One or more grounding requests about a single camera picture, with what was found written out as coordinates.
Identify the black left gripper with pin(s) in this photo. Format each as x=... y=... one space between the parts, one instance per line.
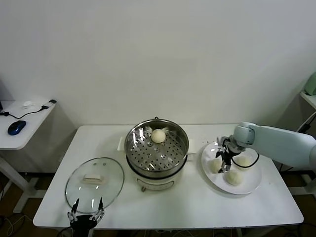
x=82 y=223

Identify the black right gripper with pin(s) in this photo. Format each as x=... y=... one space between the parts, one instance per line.
x=226 y=155

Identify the white steamed baozi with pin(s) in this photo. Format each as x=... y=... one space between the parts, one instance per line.
x=233 y=178
x=243 y=161
x=214 y=166
x=158 y=135

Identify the glass pot lid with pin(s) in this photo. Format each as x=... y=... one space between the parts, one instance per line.
x=98 y=168

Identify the pale right robot arm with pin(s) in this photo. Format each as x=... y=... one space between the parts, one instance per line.
x=276 y=143

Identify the stainless steel steamer basket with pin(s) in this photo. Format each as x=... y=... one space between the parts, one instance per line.
x=156 y=155

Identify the white round plate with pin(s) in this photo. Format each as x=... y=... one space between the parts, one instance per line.
x=247 y=185

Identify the white electric cooker pot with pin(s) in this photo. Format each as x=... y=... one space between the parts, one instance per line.
x=155 y=184

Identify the white side table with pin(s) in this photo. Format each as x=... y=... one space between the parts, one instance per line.
x=29 y=126

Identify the white desk with feet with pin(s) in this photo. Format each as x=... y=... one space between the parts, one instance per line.
x=309 y=98

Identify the blue computer mouse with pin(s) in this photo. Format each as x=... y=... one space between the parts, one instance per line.
x=16 y=127

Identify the pale green appliance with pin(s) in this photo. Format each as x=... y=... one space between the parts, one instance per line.
x=311 y=85

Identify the white crumpled tissue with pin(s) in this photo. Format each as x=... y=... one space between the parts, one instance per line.
x=28 y=104

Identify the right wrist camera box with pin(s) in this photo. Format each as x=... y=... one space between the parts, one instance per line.
x=219 y=141

